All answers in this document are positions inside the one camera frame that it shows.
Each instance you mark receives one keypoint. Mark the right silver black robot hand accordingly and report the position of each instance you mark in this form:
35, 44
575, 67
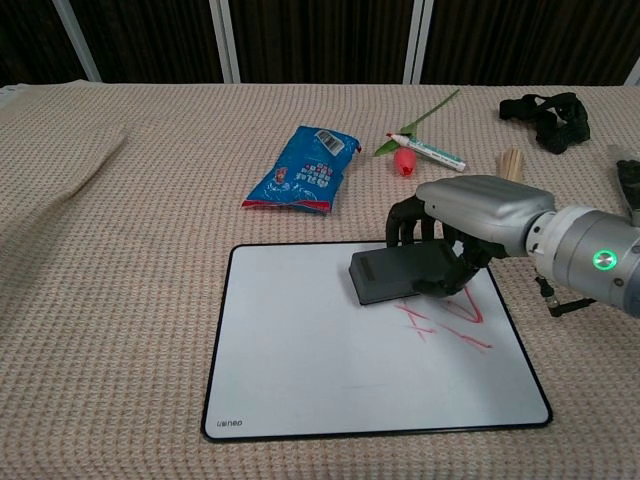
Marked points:
480, 205

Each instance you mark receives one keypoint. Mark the grey board eraser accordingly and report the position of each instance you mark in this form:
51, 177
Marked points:
395, 275

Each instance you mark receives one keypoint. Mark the bundle of wooden sticks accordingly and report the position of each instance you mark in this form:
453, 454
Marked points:
510, 162

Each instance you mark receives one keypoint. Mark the white marker pen red tip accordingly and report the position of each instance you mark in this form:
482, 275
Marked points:
435, 154

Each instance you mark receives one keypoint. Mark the artificial red tulip flower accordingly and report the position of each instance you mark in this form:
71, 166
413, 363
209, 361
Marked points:
404, 161

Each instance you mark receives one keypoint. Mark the crumpled black cloth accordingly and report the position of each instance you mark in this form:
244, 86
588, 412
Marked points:
555, 130

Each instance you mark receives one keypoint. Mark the black gloves in plastic bag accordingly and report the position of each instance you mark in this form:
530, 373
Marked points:
631, 175

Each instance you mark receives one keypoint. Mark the blue snack packet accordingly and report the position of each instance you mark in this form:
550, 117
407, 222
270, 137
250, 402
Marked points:
300, 175

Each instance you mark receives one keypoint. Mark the beige woven tablecloth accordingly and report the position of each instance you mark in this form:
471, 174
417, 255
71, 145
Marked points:
125, 300

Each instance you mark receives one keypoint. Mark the white partition post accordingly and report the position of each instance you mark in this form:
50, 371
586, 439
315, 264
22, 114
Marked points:
225, 40
417, 40
75, 35
635, 75

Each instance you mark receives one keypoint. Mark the white board with black frame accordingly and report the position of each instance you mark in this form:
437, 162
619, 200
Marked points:
300, 360

